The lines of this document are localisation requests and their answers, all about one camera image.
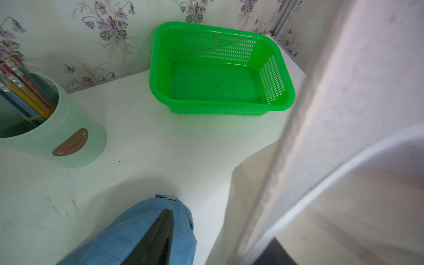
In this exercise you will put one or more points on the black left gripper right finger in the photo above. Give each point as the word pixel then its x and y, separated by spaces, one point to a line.
pixel 274 254

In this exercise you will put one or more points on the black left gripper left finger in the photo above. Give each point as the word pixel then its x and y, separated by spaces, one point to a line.
pixel 155 247

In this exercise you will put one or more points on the light blue baseball cap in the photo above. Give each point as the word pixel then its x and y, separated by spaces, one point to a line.
pixel 114 244

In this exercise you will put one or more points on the beige baseball cap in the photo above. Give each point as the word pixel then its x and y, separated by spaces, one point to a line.
pixel 363 94

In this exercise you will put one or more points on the mint green pencil cup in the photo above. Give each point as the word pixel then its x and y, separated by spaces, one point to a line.
pixel 70 137

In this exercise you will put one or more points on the green plastic basket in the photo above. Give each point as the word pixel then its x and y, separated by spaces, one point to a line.
pixel 201 69

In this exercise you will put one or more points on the bundle of coloured pencils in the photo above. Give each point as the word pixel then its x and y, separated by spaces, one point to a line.
pixel 22 92

